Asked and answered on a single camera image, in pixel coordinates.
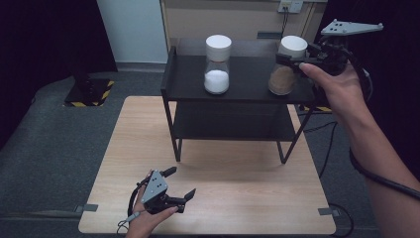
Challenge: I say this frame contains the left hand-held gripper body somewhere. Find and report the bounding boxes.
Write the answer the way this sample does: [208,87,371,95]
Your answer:
[138,169,186,215]

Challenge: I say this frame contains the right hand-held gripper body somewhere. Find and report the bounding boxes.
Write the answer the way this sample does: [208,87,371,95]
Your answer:
[306,19,384,77]

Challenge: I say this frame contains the jar of brown powder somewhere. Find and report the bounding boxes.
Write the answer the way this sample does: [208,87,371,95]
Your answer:
[267,35,309,96]

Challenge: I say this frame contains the black two-tier shelf rack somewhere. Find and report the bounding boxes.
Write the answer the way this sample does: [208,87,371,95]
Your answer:
[160,45,326,165]

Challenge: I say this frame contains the jar of white powder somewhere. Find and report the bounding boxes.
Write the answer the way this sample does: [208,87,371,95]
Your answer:
[203,34,233,95]

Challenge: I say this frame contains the person's left hand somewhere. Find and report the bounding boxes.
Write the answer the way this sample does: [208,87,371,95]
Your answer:
[125,170,180,238]

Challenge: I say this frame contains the person's right hand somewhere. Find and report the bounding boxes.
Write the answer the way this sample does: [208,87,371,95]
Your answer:
[298,61,373,124]

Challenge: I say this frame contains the black stand with striped base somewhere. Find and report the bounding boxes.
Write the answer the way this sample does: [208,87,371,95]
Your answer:
[298,102,334,113]
[62,59,116,108]

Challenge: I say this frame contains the black curtain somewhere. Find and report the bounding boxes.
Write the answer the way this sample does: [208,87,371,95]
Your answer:
[0,0,119,151]
[315,0,420,181]

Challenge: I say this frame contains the grey tape strip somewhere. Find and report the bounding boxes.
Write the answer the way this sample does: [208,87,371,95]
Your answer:
[317,207,341,217]
[74,203,99,213]

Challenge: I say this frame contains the wooden cabinet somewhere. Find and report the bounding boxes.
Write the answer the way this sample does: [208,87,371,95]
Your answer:
[159,0,330,59]

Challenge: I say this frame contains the left hand-held gripper black cable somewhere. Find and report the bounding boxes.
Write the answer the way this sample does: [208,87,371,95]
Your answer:
[127,177,154,219]

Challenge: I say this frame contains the hand-held gripper black cable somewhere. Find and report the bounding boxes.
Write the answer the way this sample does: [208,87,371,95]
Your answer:
[341,46,420,202]
[127,177,154,219]

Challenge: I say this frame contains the grey metal bracket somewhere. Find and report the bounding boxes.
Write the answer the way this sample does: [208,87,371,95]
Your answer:
[257,31,283,40]

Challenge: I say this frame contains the black socket cable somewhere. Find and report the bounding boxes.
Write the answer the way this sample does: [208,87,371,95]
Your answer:
[279,11,290,38]

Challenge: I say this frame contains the grey wrist strap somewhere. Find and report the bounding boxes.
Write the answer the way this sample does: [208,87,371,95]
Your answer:
[116,211,142,233]

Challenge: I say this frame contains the white wall socket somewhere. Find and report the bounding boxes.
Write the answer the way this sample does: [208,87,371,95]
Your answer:
[277,0,304,14]

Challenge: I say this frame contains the black floor cable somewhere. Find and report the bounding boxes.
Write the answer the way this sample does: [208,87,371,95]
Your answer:
[302,120,340,179]

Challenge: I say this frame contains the right hand-held gripper black cable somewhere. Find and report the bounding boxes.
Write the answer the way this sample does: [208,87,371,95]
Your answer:
[341,46,420,202]

